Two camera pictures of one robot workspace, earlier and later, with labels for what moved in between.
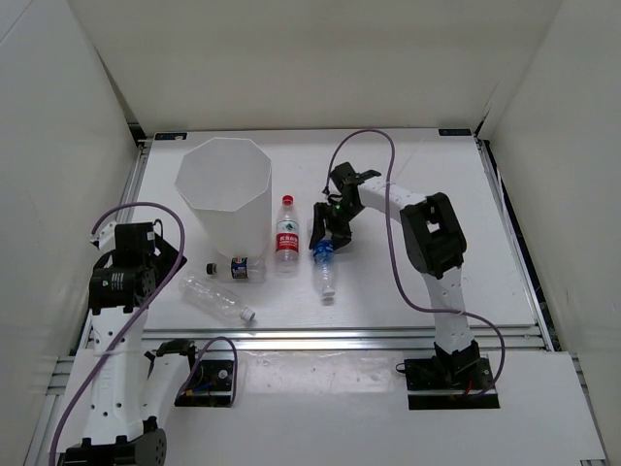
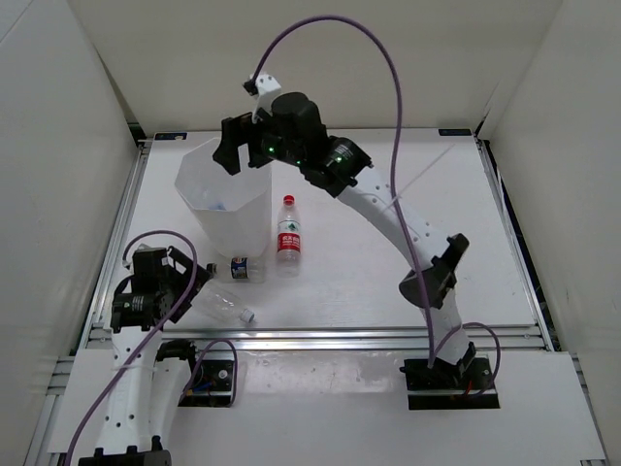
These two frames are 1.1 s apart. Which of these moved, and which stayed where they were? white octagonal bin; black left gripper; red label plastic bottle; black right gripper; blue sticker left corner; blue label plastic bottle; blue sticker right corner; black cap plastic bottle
Moved: black right gripper; blue label plastic bottle; black left gripper
Stayed: blue sticker right corner; white octagonal bin; red label plastic bottle; black cap plastic bottle; blue sticker left corner
